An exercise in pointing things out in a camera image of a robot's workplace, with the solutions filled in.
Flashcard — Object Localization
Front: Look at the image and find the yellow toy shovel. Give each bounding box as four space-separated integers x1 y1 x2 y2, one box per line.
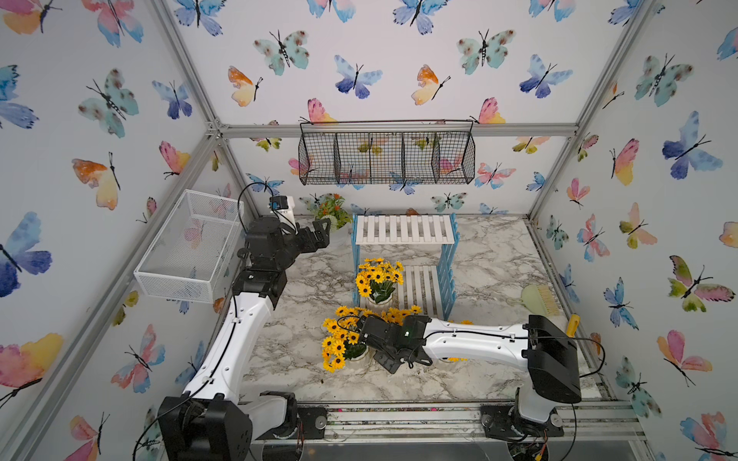
566 314 580 338

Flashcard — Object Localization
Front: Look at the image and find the black wire wall basket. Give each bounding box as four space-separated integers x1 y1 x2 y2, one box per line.
291 120 476 186

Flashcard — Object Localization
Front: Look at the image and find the green hand brush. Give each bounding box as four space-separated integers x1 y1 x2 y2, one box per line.
521 284 559 317

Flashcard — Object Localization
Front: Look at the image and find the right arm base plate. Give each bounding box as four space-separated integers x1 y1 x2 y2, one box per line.
480 403 564 442

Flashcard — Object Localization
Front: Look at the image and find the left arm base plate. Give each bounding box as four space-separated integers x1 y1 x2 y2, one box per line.
259 405 328 442

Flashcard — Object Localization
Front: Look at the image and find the white mesh wall basket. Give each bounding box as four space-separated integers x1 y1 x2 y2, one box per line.
134 189 243 303

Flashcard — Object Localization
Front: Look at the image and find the mixed flower pot behind shelf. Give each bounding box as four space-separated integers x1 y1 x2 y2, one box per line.
314 193 353 230

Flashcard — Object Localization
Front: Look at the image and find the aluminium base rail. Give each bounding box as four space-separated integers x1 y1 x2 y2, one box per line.
297 401 646 444

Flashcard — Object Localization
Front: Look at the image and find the sunflower pot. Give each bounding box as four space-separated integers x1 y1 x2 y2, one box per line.
321 307 368 373
355 257 405 305
381 305 423 325
441 320 474 363

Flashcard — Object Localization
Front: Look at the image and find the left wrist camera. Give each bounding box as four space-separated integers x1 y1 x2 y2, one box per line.
269 195 297 229

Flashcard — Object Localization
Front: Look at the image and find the blue white wooden shelf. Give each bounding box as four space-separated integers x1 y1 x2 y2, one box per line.
351 214 460 320

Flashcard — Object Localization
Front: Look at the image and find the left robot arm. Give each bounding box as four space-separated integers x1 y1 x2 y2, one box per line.
156 216 332 460

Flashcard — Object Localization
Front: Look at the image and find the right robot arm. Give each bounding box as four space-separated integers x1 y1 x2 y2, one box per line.
357 314 582 425

